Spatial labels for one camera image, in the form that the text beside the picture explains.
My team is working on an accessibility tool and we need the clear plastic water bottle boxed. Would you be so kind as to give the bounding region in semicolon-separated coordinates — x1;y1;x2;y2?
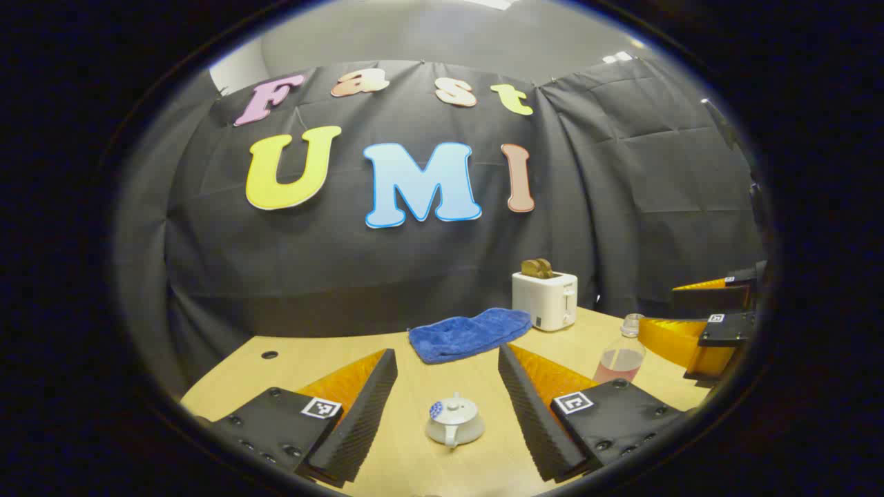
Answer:
593;314;647;385

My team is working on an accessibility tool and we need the white toaster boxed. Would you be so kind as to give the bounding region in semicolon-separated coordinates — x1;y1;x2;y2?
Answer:
512;271;578;332

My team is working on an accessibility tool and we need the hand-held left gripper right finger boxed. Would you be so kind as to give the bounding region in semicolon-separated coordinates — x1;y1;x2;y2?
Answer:
497;343;691;483

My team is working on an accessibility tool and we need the white ceramic teacup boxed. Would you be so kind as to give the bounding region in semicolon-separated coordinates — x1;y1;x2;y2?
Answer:
425;393;486;449

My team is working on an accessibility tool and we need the blue towel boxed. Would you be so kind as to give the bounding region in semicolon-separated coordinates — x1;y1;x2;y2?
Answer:
408;307;532;364

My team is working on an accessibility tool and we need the white blue-patterned teacup lid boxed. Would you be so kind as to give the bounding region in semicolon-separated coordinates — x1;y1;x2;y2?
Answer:
429;393;479;425

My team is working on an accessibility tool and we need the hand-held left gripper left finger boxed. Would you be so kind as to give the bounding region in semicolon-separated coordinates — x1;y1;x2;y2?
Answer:
207;349;398;484

